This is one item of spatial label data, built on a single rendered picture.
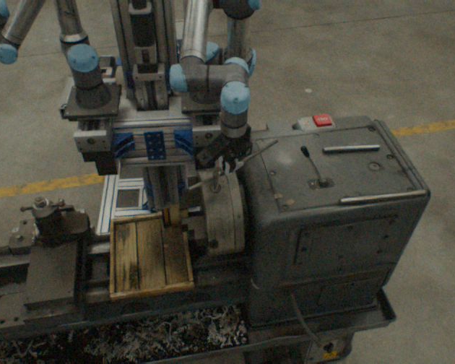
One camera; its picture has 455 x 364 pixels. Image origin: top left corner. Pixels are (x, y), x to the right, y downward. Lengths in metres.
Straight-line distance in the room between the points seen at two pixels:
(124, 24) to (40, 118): 2.18
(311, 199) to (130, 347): 0.95
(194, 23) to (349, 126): 0.72
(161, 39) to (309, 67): 2.65
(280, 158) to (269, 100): 2.45
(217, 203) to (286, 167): 0.27
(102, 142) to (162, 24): 0.56
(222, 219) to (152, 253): 0.41
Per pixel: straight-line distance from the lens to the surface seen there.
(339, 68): 4.54
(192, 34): 1.36
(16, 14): 1.84
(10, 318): 1.74
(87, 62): 1.91
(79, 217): 1.76
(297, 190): 1.47
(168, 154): 2.14
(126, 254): 1.78
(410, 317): 2.80
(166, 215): 1.57
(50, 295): 1.65
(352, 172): 1.57
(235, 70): 1.25
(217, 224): 1.46
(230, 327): 1.94
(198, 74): 1.25
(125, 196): 2.90
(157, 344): 1.90
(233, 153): 1.32
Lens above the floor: 2.32
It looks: 46 degrees down
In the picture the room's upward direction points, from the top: straight up
